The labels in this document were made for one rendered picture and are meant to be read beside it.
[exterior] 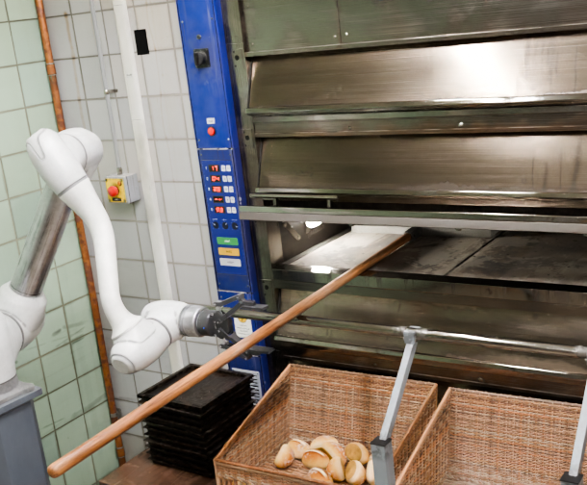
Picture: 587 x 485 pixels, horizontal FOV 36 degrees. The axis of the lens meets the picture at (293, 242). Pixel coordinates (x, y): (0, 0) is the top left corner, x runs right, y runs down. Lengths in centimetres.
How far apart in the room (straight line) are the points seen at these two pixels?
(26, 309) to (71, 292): 72
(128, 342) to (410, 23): 119
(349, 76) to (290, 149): 34
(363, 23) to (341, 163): 43
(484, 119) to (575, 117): 25
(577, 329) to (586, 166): 47
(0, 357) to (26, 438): 27
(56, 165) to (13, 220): 87
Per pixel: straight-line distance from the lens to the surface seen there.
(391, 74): 269
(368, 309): 293
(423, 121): 266
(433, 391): 284
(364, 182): 277
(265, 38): 291
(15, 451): 289
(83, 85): 345
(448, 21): 261
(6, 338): 282
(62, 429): 369
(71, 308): 363
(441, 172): 266
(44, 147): 259
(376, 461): 235
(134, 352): 249
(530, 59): 253
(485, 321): 276
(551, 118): 252
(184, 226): 325
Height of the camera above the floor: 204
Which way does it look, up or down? 15 degrees down
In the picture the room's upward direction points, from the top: 7 degrees counter-clockwise
